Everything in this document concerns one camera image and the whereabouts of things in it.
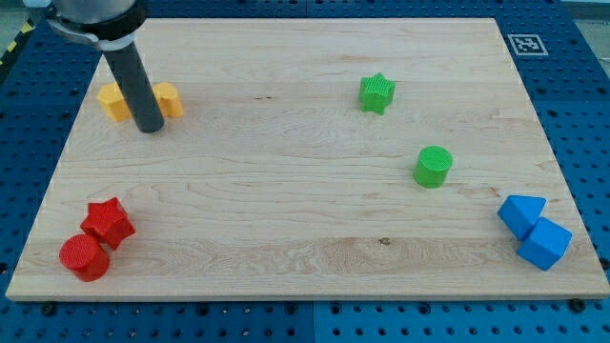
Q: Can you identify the green cylinder block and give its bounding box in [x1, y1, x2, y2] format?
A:
[413, 146, 453, 189]

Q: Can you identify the blue triangle block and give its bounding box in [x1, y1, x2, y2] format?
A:
[498, 194, 547, 240]

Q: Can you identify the yellow heart block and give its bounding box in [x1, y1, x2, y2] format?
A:
[152, 82, 184, 117]

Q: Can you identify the red cylinder block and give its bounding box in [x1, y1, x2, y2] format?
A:
[59, 233, 110, 282]

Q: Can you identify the red star block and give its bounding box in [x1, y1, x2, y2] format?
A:
[80, 197, 136, 251]

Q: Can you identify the yellow hexagon block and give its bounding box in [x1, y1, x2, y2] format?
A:
[97, 82, 132, 122]

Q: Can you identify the white fiducial marker tag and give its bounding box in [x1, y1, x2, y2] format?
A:
[508, 34, 548, 56]

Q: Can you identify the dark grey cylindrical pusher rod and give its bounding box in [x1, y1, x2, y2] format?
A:
[103, 42, 164, 133]

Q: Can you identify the light wooden board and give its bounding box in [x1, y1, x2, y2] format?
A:
[7, 18, 609, 302]

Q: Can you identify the blue cube block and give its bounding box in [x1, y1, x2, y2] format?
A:
[517, 217, 573, 271]

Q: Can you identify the green star block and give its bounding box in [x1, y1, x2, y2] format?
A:
[358, 72, 396, 115]

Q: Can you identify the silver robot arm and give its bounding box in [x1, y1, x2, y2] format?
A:
[23, 0, 164, 133]

